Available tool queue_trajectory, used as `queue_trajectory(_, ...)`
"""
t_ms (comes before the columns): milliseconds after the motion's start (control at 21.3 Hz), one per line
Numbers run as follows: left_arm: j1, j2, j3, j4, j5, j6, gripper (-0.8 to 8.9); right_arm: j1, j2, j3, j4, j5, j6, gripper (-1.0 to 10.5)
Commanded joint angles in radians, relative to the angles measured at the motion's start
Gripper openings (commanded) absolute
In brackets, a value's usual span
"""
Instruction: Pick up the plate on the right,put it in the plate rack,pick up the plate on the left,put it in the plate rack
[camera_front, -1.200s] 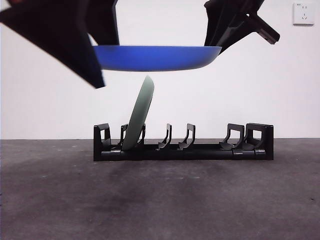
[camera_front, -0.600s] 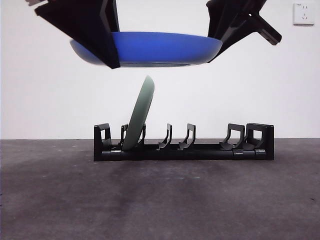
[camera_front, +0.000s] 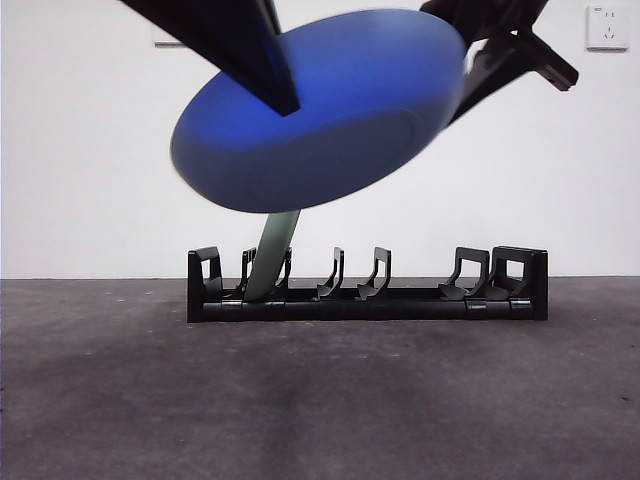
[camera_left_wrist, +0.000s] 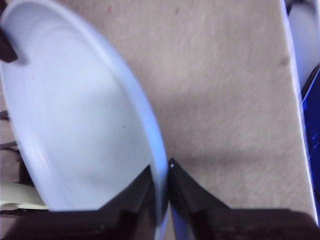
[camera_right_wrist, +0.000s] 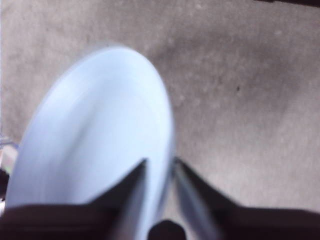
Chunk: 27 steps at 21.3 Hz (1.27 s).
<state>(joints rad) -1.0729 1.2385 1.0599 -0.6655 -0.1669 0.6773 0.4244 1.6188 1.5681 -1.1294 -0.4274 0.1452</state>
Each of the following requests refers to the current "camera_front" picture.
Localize blue round plate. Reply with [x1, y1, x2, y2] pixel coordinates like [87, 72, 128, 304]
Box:
[169, 8, 469, 214]

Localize pale green round plate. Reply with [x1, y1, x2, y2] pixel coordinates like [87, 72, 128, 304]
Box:
[243, 209, 302, 302]

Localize black plate rack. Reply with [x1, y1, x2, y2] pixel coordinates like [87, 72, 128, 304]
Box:
[186, 245, 550, 324]

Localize white wall socket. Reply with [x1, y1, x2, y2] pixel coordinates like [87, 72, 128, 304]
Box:
[152, 23, 194, 49]
[585, 4, 630, 53]

